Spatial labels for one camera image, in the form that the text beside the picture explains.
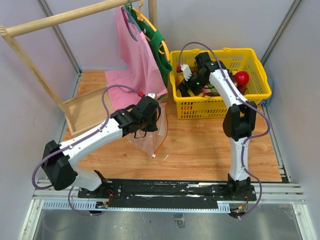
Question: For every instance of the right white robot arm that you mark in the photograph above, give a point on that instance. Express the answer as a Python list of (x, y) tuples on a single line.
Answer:
[(239, 121)]

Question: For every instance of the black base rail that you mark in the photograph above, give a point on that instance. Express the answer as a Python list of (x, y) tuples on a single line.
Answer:
[(165, 195)]

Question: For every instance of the red apple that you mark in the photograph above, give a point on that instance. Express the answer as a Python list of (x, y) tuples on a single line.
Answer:
[(242, 78)]

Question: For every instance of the yellow plastic basket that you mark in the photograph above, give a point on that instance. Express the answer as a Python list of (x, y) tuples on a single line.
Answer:
[(234, 59)]

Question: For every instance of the green shirt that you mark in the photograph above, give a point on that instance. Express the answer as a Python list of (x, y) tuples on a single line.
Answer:
[(154, 40)]

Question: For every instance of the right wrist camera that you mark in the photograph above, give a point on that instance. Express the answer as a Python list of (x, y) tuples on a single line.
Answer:
[(185, 70)]

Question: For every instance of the pink shirt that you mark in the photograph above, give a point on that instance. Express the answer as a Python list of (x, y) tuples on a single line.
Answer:
[(142, 73)]

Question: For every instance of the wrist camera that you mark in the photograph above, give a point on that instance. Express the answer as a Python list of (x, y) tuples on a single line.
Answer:
[(149, 95), (185, 70)]

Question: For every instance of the yellow hanger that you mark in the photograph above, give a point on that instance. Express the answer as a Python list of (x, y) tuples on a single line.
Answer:
[(163, 49)]

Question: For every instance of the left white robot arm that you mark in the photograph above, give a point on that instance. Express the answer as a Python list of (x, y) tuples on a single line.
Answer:
[(60, 160)]

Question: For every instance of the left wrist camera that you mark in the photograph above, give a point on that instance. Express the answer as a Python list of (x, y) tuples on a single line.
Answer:
[(149, 95)]

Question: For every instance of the purple sweet potato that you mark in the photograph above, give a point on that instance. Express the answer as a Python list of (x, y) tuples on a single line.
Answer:
[(209, 94)]

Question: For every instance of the clear zip top bag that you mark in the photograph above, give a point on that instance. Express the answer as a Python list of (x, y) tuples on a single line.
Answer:
[(152, 141)]

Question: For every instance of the grey hanger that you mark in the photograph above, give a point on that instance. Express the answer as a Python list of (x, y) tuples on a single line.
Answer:
[(131, 24)]

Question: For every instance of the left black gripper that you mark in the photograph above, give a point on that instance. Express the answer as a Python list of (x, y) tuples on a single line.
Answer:
[(153, 126)]

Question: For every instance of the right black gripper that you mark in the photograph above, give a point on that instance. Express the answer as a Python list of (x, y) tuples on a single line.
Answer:
[(183, 88)]

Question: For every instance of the green orange mango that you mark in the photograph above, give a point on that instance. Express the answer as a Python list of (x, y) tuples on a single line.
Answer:
[(179, 79)]

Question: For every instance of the wooden clothes rack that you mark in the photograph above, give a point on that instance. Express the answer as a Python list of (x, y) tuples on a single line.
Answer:
[(26, 109)]

